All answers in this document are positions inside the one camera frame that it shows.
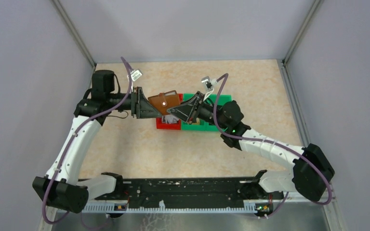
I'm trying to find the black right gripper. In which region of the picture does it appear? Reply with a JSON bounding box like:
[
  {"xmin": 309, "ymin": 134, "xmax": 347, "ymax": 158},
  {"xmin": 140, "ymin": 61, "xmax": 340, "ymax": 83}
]
[{"xmin": 167, "ymin": 91, "xmax": 228, "ymax": 130}]

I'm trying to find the red plastic bin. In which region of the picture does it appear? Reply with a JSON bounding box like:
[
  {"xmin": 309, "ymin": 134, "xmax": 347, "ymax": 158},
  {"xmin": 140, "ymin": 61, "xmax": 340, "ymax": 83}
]
[{"xmin": 155, "ymin": 93, "xmax": 184, "ymax": 130}]

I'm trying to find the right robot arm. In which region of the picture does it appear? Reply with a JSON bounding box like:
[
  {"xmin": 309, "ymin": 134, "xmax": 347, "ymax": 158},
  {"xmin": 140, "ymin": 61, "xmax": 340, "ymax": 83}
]
[{"xmin": 163, "ymin": 92, "xmax": 335, "ymax": 205}]

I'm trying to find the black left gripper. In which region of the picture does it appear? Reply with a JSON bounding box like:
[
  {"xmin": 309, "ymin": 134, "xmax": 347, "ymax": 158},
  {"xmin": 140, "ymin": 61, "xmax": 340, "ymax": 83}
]
[{"xmin": 107, "ymin": 87, "xmax": 163, "ymax": 119}]

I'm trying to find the aluminium frame rail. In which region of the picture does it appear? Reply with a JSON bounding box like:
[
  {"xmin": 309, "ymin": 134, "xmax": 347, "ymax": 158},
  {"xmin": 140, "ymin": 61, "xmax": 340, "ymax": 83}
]
[{"xmin": 46, "ymin": 180, "xmax": 337, "ymax": 214}]

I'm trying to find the brown leather card holder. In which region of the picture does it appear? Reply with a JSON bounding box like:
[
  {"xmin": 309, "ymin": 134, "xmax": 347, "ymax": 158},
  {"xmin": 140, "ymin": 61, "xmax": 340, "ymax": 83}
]
[{"xmin": 148, "ymin": 90, "xmax": 181, "ymax": 116}]

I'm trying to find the green bin with gold cards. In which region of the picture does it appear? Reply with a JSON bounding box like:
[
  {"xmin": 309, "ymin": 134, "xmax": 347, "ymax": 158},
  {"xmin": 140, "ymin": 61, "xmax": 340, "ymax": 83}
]
[{"xmin": 181, "ymin": 93, "xmax": 207, "ymax": 131}]

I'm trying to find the silver VIP card pile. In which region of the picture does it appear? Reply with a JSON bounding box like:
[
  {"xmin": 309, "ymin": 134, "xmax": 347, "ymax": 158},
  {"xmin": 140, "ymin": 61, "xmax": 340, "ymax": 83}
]
[{"xmin": 161, "ymin": 115, "xmax": 179, "ymax": 124}]

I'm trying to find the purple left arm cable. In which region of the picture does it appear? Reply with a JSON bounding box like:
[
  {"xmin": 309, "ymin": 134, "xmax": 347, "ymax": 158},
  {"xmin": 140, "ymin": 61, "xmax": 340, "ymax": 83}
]
[{"xmin": 41, "ymin": 57, "xmax": 134, "ymax": 224}]

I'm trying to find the green bin with black cards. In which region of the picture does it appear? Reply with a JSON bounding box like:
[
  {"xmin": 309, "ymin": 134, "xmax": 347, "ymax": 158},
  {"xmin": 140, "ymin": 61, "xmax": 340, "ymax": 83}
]
[{"xmin": 205, "ymin": 94, "xmax": 232, "ymax": 132}]

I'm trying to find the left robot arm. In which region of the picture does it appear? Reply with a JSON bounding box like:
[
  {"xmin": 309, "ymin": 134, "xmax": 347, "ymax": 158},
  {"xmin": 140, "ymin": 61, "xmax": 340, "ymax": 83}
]
[{"xmin": 32, "ymin": 70, "xmax": 161, "ymax": 214}]

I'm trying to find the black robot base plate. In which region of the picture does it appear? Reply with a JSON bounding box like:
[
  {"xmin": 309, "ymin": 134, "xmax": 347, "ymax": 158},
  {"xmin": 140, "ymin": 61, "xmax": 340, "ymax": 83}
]
[{"xmin": 97, "ymin": 177, "xmax": 284, "ymax": 209}]

